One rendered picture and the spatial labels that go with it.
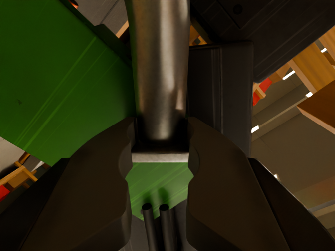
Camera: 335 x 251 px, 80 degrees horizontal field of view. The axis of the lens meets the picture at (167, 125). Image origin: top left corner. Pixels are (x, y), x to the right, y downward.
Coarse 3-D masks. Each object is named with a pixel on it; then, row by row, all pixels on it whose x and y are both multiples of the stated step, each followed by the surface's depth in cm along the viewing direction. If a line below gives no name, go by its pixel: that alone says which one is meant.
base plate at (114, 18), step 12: (84, 0) 47; (96, 0) 51; (108, 0) 55; (120, 0) 60; (84, 12) 51; (96, 12) 55; (108, 12) 60; (120, 12) 65; (96, 24) 60; (108, 24) 66; (120, 24) 73
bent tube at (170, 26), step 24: (144, 0) 8; (168, 0) 8; (144, 24) 9; (168, 24) 9; (144, 48) 9; (168, 48) 9; (144, 72) 10; (168, 72) 10; (144, 96) 10; (168, 96) 10; (144, 120) 11; (168, 120) 11; (144, 144) 12; (168, 144) 12
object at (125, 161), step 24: (96, 144) 9; (120, 144) 9; (72, 168) 8; (96, 168) 8; (120, 168) 9; (72, 192) 7; (96, 192) 7; (120, 192) 7; (48, 216) 6; (72, 216) 6; (96, 216) 6; (120, 216) 6; (48, 240) 5; (72, 240) 5; (96, 240) 6; (120, 240) 7
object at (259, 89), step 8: (192, 32) 294; (192, 40) 309; (288, 64) 361; (280, 72) 346; (264, 80) 330; (272, 80) 354; (256, 88) 311; (264, 88) 326; (256, 96) 316; (264, 96) 314
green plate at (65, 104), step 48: (0, 0) 11; (48, 0) 11; (0, 48) 12; (48, 48) 12; (96, 48) 12; (0, 96) 14; (48, 96) 14; (96, 96) 14; (48, 144) 16; (144, 192) 19
